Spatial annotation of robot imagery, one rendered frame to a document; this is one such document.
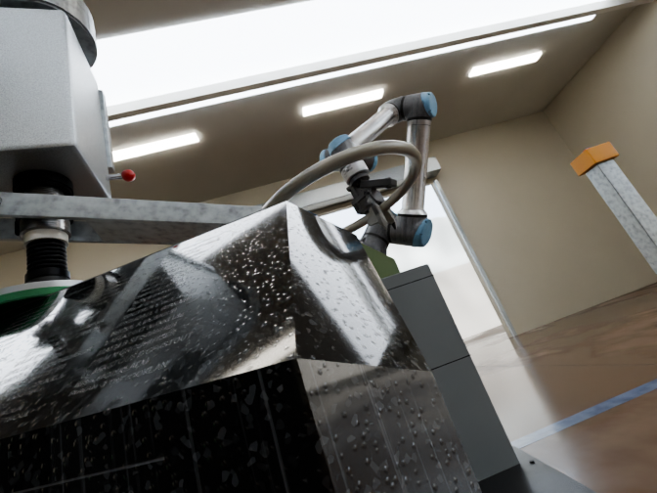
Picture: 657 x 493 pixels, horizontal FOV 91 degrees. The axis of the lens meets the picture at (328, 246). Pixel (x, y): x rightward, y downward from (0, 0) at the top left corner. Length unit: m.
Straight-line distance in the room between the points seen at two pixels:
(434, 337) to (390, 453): 1.26
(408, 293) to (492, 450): 0.66
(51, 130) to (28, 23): 0.32
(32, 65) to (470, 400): 1.68
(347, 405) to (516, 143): 7.95
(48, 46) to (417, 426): 1.03
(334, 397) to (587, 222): 7.74
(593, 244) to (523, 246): 1.35
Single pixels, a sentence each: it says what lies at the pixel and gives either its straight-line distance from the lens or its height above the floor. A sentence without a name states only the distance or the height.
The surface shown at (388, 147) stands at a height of 0.95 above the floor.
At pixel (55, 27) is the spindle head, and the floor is 1.48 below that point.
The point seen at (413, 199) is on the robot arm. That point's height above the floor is 1.17.
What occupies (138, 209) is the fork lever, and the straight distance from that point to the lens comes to 0.79.
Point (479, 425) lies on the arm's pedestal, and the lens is 1.56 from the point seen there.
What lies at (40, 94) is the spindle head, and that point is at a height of 1.27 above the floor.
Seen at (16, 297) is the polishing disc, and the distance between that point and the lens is 0.72.
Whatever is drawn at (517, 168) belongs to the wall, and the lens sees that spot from 7.72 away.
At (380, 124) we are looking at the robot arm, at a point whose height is 1.48.
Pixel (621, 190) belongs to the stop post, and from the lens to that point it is 1.93.
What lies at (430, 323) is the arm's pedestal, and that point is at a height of 0.60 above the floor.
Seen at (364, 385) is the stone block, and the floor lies 0.56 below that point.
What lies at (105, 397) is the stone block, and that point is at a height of 0.62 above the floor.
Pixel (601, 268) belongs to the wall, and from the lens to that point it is 7.65.
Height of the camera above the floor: 0.58
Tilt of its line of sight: 19 degrees up
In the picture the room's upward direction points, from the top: 20 degrees counter-clockwise
